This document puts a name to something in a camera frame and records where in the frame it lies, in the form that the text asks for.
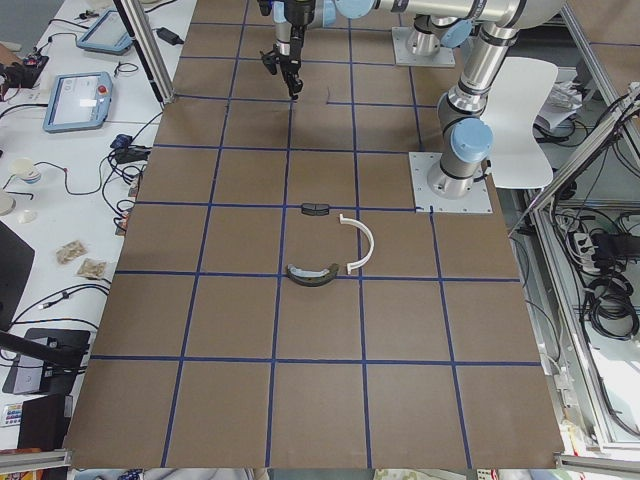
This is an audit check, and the white paper cup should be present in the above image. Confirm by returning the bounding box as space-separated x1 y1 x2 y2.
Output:
9 157 42 184

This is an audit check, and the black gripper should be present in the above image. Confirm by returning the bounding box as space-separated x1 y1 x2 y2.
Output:
258 0 315 99

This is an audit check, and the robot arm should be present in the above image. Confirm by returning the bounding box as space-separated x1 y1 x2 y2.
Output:
336 0 564 199
258 1 472 100

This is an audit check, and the aluminium frame post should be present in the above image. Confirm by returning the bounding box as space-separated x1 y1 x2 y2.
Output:
114 0 175 105

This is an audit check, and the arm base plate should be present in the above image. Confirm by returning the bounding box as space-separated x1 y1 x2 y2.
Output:
409 152 493 215
391 27 456 68

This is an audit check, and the blue teach pendant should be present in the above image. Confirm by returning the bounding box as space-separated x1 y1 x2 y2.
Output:
43 71 113 133
76 8 132 55

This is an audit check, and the green curved brake shoe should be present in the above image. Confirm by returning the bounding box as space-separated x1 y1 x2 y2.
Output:
286 263 339 287

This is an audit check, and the white curved plastic arc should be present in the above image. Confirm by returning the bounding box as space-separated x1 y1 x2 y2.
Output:
339 214 375 275

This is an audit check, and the black power adapter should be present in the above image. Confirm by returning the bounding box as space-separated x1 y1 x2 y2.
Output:
156 27 184 46

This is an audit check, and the white plastic chair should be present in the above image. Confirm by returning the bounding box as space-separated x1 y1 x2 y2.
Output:
482 57 558 189

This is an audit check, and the far blue teach pendant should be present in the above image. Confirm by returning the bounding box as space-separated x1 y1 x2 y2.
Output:
76 8 132 55

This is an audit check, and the black brake pad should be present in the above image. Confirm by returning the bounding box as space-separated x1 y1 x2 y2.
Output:
300 203 330 217

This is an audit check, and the near blue teach pendant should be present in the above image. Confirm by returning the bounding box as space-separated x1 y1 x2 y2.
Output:
43 71 113 133

